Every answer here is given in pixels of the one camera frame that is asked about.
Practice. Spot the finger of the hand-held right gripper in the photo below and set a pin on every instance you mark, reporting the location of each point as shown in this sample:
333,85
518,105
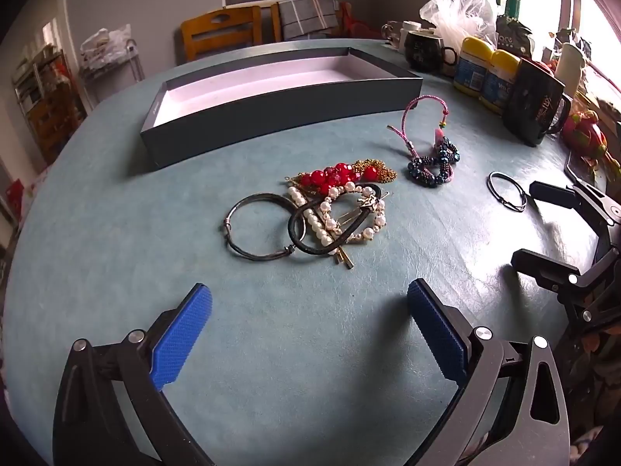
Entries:
553,193
543,267

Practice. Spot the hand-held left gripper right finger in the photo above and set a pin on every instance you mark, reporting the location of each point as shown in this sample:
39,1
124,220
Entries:
436,330

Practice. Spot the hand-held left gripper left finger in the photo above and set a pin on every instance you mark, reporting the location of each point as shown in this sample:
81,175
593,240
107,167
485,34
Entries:
182,335

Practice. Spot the silver bangle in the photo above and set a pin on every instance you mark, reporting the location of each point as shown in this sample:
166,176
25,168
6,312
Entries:
242,251

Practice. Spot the gold charm hair pin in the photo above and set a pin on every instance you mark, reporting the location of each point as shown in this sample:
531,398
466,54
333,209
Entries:
345,259

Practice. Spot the pearl hair clip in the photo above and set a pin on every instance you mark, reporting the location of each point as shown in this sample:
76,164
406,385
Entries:
310,221

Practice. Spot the dark grey shallow box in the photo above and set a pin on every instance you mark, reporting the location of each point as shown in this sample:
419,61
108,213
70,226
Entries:
218,126

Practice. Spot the dragon fruit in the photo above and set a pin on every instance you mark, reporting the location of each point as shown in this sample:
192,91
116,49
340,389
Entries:
584,133

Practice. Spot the tall black printed mug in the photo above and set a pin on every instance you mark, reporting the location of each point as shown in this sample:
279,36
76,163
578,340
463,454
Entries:
531,102

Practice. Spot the white jug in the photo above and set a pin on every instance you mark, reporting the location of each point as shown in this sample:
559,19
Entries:
568,68

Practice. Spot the dark green packet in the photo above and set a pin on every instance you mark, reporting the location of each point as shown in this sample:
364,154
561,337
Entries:
514,34

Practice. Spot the round black mug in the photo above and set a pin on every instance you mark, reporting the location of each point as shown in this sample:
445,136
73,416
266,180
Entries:
424,51

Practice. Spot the clear plastic bag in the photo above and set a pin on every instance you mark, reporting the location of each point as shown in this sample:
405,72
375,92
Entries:
456,5

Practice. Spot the white cup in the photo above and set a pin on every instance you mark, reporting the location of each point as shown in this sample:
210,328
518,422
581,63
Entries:
410,34

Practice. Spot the red paper bag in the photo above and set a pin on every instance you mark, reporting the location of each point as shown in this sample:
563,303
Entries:
14,196

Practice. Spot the storage shelf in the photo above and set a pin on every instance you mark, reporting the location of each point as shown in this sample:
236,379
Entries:
48,107

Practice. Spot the metal trolley cart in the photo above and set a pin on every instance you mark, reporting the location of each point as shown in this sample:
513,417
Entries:
133,65

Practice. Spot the white plastic bag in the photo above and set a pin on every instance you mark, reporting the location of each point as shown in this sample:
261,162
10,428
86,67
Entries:
104,43

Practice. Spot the grey checked cloth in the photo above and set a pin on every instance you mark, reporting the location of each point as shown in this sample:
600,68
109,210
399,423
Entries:
305,17

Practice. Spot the wooden chair with cloth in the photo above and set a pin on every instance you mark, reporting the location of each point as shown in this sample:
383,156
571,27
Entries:
275,19

